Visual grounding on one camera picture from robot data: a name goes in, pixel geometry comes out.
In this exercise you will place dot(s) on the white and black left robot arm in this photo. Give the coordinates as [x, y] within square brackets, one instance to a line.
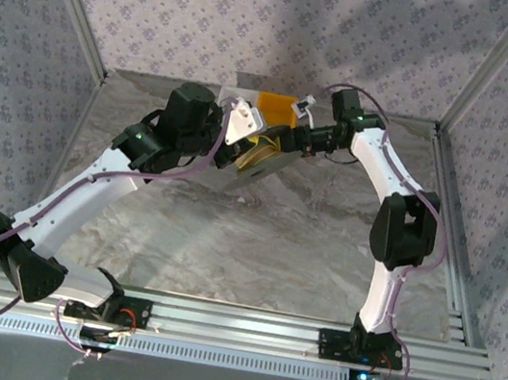
[86, 201]

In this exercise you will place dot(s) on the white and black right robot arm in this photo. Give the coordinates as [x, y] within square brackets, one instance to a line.
[380, 162]

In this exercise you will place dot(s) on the yellow plastic bin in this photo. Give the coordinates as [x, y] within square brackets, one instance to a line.
[275, 108]

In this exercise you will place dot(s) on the aluminium side rail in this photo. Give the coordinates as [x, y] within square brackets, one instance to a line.
[446, 183]
[81, 119]

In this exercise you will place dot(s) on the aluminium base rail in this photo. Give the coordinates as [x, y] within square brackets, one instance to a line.
[236, 326]

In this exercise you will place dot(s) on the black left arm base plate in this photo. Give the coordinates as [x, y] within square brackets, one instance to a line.
[141, 312]

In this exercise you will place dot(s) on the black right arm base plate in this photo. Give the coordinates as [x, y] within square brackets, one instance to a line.
[330, 344]

